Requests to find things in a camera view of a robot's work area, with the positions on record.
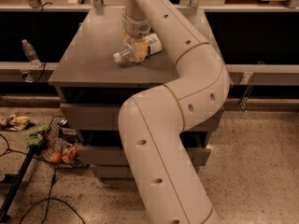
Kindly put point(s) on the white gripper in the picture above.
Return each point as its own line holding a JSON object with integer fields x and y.
{"x": 135, "y": 26}

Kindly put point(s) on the clear plastic water bottle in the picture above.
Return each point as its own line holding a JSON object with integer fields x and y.
{"x": 127, "y": 51}

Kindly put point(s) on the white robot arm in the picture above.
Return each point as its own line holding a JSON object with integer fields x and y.
{"x": 150, "y": 122}

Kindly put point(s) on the small bottle on ledge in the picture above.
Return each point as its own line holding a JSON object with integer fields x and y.
{"x": 30, "y": 53}

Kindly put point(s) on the grey drawer cabinet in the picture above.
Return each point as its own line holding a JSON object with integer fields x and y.
{"x": 88, "y": 75}

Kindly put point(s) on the top grey drawer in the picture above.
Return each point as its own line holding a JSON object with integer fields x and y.
{"x": 91, "y": 116}

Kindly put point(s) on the middle grey drawer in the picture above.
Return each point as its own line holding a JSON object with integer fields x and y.
{"x": 105, "y": 148}

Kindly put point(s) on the red tomato toy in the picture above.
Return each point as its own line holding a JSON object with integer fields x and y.
{"x": 56, "y": 157}

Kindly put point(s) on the green cloth item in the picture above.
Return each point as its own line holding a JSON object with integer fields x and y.
{"x": 37, "y": 137}

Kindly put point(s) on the crumpled brown paper bag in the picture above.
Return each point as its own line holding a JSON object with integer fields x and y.
{"x": 14, "y": 123}

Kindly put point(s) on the black pole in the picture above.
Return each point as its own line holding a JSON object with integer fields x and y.
{"x": 16, "y": 184}

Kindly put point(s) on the wire mesh basket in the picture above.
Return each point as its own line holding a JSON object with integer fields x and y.
{"x": 62, "y": 138}

